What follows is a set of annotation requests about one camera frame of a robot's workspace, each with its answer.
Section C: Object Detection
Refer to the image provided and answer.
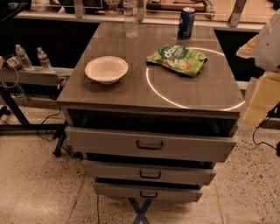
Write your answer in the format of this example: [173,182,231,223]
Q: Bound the blue soda can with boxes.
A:
[178,7,195,39]

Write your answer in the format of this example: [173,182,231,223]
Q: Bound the grey top drawer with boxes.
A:
[66,127,236,162]

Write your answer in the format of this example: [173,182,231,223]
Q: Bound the grey side bench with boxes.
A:
[0,57,73,131]

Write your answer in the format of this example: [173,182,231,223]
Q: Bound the white bowl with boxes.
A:
[85,56,129,85]

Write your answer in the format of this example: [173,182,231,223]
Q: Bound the small water bottle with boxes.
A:
[16,44,33,71]
[37,47,53,73]

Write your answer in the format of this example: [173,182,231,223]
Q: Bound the clear water bottle on cabinet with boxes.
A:
[122,0,138,39]

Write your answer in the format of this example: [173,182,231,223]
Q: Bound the grey drawer cabinet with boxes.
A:
[58,23,245,190]

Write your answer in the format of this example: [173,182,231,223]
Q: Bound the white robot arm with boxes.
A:
[236,10,280,126]

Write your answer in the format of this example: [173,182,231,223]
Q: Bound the left small water bottle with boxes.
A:
[16,44,33,71]

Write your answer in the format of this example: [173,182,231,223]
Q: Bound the grey back shelf rail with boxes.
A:
[17,0,276,32]

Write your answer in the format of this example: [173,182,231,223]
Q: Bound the grey drawer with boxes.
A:
[82,159,216,186]
[66,127,236,162]
[93,182,203,202]

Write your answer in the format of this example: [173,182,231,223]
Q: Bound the grey bottom drawer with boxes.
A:
[93,182,203,202]

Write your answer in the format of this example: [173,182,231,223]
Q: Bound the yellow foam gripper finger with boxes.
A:
[242,71,280,127]
[236,35,257,59]

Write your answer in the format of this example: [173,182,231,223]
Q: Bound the right small water bottle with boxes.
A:
[37,47,53,73]

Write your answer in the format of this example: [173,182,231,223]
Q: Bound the green snack bag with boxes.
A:
[146,45,207,77]

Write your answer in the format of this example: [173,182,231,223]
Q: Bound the grey middle drawer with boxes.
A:
[82,159,216,186]

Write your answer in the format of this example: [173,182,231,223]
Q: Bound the black floor cable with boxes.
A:
[252,108,280,151]

